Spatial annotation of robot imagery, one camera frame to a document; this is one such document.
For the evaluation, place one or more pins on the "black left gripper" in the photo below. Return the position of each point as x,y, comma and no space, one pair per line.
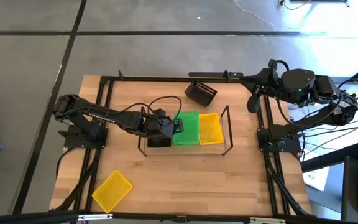
165,126

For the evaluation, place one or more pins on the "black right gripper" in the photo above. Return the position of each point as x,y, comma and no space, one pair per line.
295,85

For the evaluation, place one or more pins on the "green plastic slotted basket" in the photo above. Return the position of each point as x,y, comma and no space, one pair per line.
190,130

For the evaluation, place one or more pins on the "yellow plastic slotted basket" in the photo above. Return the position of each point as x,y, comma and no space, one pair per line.
210,129
112,191

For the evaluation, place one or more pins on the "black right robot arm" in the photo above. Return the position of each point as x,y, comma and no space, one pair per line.
303,123

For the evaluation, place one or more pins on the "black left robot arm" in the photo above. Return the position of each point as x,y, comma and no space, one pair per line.
104,115

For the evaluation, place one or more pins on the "black diagonal desk bar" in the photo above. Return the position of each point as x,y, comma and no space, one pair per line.
328,158

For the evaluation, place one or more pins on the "white paper sheet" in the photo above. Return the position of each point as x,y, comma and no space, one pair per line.
315,179

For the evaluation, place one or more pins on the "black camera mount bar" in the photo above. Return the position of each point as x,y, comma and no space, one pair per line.
213,74

